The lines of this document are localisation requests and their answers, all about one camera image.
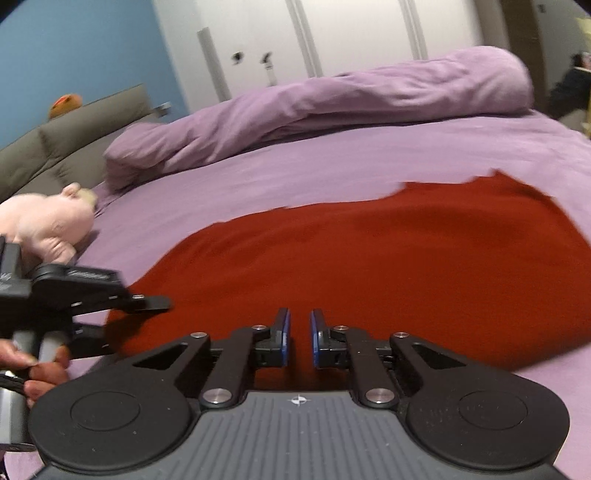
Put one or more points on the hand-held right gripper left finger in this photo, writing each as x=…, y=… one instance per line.
x=285, y=334

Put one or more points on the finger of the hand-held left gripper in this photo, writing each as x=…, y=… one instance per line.
x=147, y=303
x=92, y=341

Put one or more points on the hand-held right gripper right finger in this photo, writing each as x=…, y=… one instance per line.
x=316, y=337

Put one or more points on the rust red buttoned cardigan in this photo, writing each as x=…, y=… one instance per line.
x=369, y=258

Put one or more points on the person's left hand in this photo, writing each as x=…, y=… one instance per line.
x=48, y=374

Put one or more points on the pink plush toy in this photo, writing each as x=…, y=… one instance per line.
x=41, y=217

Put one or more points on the grey-green padded headboard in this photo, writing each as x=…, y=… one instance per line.
x=55, y=143

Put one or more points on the orange plush toy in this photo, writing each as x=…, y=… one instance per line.
x=66, y=105

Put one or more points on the purple duvet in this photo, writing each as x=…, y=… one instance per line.
x=369, y=92

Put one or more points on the white wardrobe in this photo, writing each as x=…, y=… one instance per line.
x=369, y=32

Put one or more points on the dark cloth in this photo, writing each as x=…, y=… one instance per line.
x=572, y=90

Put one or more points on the small metal bracket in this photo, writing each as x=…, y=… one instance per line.
x=162, y=108

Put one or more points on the white wall pipe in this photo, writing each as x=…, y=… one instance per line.
x=213, y=64

